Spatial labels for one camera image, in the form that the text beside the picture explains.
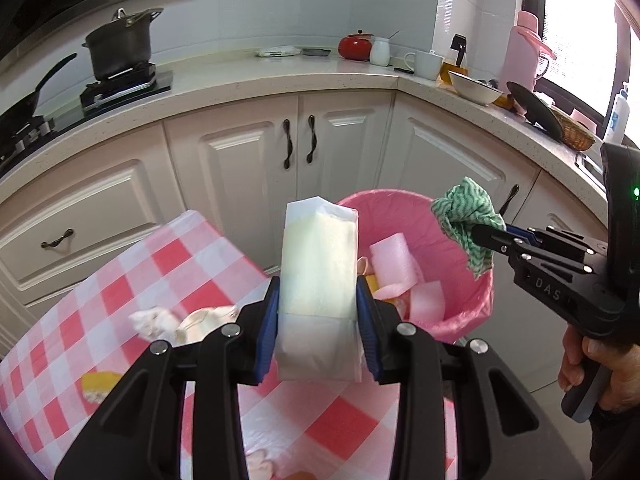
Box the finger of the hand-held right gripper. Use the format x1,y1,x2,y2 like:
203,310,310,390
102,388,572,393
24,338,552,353
472,223,596,274
504,226,609,261

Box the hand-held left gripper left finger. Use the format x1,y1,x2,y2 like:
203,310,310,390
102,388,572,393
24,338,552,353
54,275,281,480

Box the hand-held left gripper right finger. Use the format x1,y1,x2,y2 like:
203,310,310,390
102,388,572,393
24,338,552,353
355,277,586,480

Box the green striped cloth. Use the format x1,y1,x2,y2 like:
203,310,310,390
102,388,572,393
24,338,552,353
431,176,507,281

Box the white paper packet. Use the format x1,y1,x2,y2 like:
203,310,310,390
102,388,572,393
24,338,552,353
275,195,363,383

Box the trash bin with pink bag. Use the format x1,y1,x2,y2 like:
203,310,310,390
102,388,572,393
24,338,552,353
336,189,496,346

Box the foam block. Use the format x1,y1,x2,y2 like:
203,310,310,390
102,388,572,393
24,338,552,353
369,232,426,286

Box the person's right forearm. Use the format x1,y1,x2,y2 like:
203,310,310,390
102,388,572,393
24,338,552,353
590,402,640,480

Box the person's right hand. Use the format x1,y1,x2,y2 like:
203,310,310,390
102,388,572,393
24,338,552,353
557,325,640,413

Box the crumpled cream paper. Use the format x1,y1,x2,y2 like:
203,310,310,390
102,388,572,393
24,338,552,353
172,305,242,346

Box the pink foam piece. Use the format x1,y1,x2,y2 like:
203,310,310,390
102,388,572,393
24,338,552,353
372,281,447,322

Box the wicker basket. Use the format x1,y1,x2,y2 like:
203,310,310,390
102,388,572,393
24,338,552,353
550,110,597,151

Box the crumpled white tissue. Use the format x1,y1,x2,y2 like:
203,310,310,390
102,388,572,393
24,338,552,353
129,306,178,342

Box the black round lid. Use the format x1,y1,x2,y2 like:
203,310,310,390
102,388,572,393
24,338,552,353
506,81,565,142

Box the red white checkered tablecloth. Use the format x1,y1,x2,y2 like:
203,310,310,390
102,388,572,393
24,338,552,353
0,210,458,480

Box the pinkish crumpled tissue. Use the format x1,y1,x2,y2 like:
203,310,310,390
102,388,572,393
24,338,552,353
247,447,277,480

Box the white bottle blue label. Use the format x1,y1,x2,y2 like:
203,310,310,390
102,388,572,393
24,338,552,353
602,82,632,146

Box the white bowl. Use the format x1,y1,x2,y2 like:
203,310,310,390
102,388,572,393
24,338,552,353
447,70,503,107

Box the pink thermos flask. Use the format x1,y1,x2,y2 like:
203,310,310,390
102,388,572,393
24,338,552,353
501,10,557,103

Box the white base cabinets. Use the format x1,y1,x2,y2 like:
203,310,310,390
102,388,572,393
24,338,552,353
0,80,608,396

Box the yellow foam piece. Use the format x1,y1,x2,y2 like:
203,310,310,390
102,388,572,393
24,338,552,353
81,371,122,405

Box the white mug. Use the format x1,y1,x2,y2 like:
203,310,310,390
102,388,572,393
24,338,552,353
404,50,445,82

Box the oil bottle with black spout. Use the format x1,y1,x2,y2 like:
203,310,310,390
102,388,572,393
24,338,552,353
440,34,471,83

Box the white jar with spoon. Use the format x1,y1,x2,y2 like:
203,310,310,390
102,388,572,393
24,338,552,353
370,30,401,67

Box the black gas stove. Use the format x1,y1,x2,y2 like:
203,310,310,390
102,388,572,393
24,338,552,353
0,62,173,171

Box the black cooking pot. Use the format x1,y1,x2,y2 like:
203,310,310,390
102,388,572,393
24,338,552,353
82,7,165,81

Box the black frying pan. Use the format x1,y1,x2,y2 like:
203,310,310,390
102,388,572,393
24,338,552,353
0,53,78,133

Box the black drawer handle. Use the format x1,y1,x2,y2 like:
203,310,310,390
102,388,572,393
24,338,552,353
41,229,75,249

